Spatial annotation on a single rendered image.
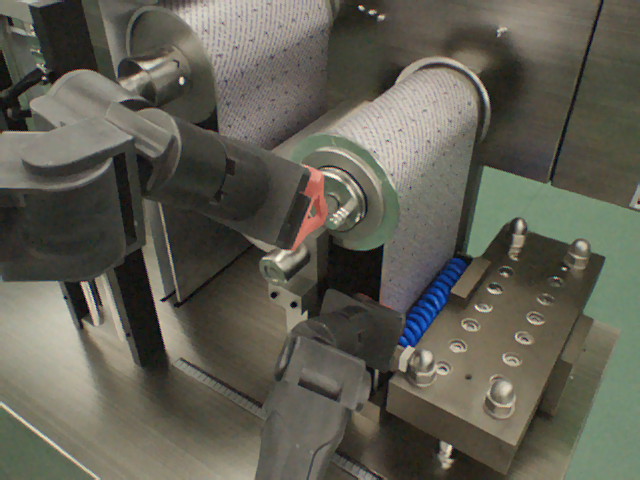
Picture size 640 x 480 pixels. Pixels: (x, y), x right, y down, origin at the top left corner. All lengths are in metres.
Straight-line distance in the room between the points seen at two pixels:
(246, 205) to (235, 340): 0.56
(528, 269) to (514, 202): 2.05
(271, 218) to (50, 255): 0.16
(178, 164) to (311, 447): 0.25
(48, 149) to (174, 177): 0.07
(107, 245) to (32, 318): 0.76
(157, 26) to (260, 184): 0.37
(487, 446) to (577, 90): 0.47
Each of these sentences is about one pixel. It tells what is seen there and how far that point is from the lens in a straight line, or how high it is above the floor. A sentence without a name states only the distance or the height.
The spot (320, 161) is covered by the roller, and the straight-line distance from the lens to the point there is 0.66.
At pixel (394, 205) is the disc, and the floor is 1.26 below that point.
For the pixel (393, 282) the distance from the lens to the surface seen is 0.75.
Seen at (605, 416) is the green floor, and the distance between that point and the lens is 2.20.
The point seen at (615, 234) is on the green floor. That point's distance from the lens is 2.96.
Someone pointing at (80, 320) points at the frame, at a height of 0.92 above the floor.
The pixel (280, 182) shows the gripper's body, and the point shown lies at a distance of 0.46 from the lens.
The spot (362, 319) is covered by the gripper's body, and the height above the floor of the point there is 1.15.
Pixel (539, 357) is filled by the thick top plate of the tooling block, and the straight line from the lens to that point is 0.84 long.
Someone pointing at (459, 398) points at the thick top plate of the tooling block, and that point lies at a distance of 0.77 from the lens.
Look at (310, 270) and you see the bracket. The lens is 0.73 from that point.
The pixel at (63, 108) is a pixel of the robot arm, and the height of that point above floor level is 1.45.
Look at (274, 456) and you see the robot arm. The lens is 0.49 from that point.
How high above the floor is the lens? 1.63
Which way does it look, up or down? 39 degrees down
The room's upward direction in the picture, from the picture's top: straight up
